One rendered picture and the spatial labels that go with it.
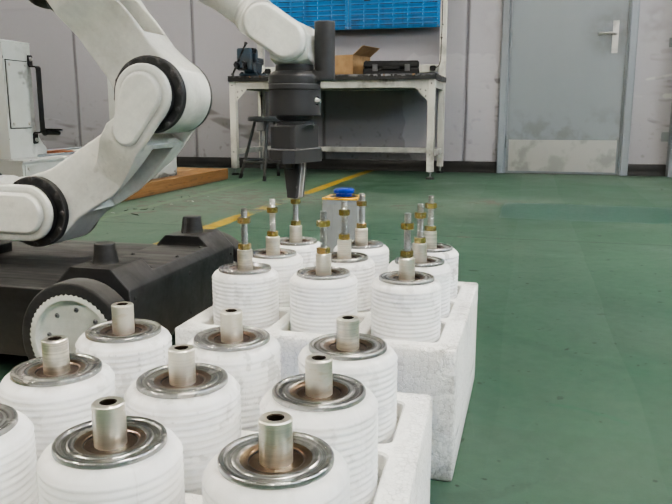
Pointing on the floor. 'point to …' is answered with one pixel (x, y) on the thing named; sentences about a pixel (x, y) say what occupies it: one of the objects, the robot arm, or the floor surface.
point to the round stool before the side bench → (264, 144)
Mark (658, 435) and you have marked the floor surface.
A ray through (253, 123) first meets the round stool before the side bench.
